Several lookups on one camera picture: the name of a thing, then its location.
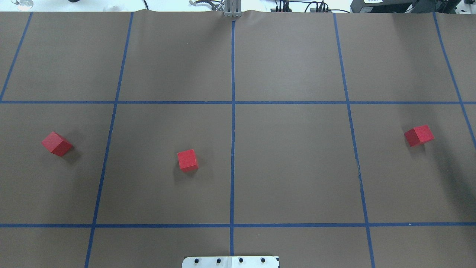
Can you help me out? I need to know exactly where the red block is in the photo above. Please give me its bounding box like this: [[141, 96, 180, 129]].
[[41, 132, 73, 157], [177, 149, 199, 173], [403, 124, 435, 147]]

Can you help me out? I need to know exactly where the grey metal clamp bracket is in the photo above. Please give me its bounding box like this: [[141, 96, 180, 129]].
[[222, 0, 242, 17]]

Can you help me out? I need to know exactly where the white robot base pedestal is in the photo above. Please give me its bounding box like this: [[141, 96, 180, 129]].
[[181, 256, 280, 268]]

